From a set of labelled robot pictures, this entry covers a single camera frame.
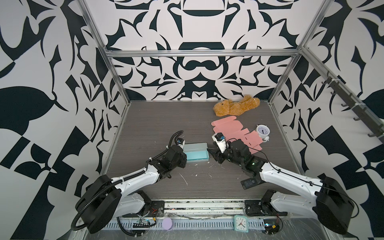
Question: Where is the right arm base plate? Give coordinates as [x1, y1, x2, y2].
[244, 200, 288, 217]

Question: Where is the circuit board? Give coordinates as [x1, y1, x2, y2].
[132, 218, 157, 228]
[263, 219, 282, 235]

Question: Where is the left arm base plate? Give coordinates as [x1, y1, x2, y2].
[137, 201, 165, 218]

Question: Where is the black remote control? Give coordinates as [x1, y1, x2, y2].
[241, 178, 259, 190]

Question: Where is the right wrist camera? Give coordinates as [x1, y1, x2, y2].
[212, 133, 227, 154]

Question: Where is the wall hook rail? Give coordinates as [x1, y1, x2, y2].
[322, 71, 384, 144]

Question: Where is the purple round disc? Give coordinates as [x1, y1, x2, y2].
[162, 218, 174, 231]

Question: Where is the white slotted cable duct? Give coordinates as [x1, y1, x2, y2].
[102, 218, 265, 231]

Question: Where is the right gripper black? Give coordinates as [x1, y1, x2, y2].
[206, 141, 246, 169]

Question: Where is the left circuit board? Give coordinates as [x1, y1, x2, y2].
[132, 218, 157, 228]

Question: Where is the right circuit board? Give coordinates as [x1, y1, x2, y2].
[263, 219, 282, 235]

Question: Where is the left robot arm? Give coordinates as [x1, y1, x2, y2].
[71, 131, 187, 234]

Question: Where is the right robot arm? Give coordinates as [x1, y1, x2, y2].
[207, 140, 356, 235]

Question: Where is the teal square clock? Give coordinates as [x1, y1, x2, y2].
[234, 215, 249, 233]

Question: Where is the white alarm clock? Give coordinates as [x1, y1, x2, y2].
[256, 125, 271, 143]

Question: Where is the pink flat paper box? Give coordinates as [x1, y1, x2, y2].
[211, 116, 263, 154]

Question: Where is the brown teddy bear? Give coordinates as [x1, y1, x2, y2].
[213, 95, 261, 117]

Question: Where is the light blue paper box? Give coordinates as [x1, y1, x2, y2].
[184, 143, 210, 163]

